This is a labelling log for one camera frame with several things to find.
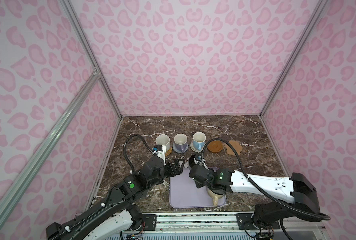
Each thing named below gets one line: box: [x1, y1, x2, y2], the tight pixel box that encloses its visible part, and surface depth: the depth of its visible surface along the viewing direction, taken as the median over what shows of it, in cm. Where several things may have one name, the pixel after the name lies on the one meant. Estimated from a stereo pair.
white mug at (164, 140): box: [155, 134, 171, 152], surface depth 97 cm
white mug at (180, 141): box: [173, 133, 188, 153], surface depth 99 cm
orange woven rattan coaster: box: [165, 146, 173, 157], surface depth 100 cm
